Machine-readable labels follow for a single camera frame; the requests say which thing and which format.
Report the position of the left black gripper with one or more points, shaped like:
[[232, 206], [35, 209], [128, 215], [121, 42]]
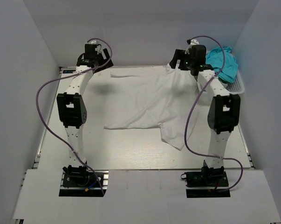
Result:
[[100, 55]]

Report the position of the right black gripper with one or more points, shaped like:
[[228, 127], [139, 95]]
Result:
[[180, 55]]

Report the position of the white t shirt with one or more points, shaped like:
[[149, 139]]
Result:
[[143, 98]]

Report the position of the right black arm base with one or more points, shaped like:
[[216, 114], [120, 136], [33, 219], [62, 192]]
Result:
[[206, 183]]

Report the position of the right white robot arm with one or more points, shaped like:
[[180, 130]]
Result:
[[224, 111]]

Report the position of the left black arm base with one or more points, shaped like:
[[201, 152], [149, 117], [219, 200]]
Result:
[[82, 182]]

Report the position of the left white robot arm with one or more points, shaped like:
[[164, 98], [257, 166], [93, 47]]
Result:
[[71, 107]]

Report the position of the dark sticker on table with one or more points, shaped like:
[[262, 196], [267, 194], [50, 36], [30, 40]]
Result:
[[68, 71]]

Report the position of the white plastic basket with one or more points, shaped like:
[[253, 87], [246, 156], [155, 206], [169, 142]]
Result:
[[237, 87]]

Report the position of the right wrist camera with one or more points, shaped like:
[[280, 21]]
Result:
[[192, 42]]

